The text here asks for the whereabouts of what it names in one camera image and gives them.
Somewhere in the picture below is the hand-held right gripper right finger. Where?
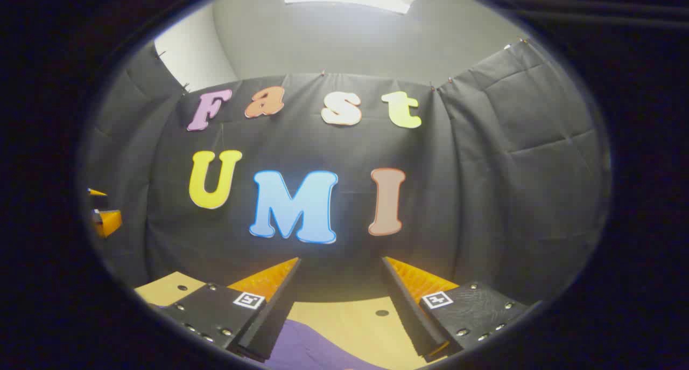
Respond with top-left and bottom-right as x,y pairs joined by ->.
381,256 -> 532,364

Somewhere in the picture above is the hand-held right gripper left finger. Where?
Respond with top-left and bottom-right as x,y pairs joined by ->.
156,257 -> 303,363

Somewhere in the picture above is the purple collared shirt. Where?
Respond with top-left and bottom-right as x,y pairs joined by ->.
268,319 -> 388,370

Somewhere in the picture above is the black backdrop cloth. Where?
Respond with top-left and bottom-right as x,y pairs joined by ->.
81,39 -> 611,306

